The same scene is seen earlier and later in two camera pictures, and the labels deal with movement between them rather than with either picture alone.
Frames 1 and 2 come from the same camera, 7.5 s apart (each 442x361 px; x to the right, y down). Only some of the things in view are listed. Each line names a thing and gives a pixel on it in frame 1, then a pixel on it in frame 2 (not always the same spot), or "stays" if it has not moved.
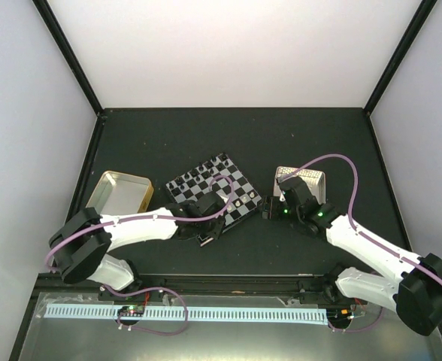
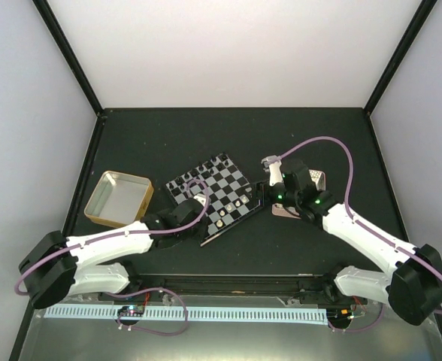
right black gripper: [269, 210] -> [265, 200]
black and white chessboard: [218, 174] stays
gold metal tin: [117, 193] stays
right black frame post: [422, 13] stays
